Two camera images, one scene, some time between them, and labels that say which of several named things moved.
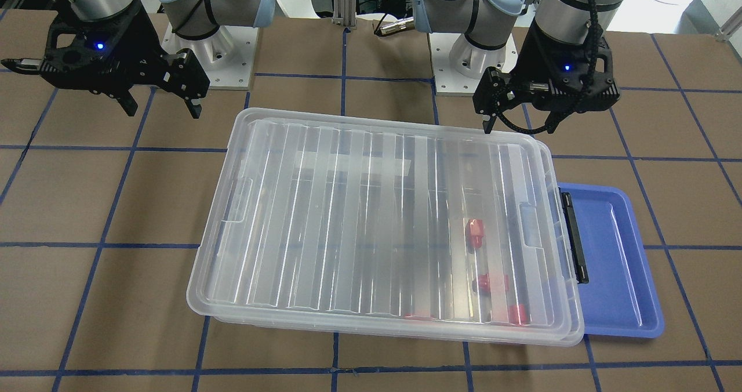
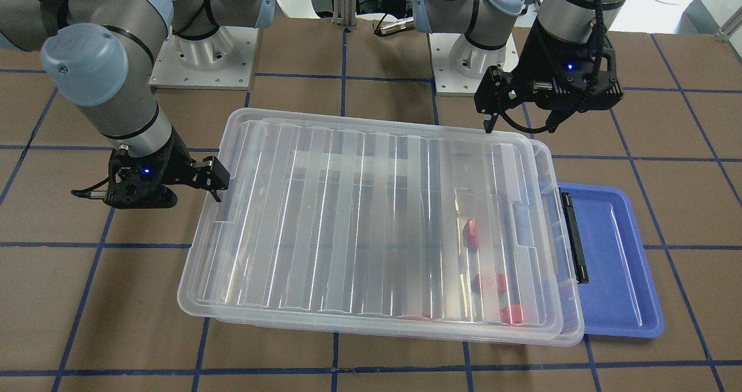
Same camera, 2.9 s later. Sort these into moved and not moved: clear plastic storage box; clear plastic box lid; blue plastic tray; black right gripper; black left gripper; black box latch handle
Moved: black right gripper; clear plastic box lid
Not moved: blue plastic tray; black box latch handle; black left gripper; clear plastic storage box
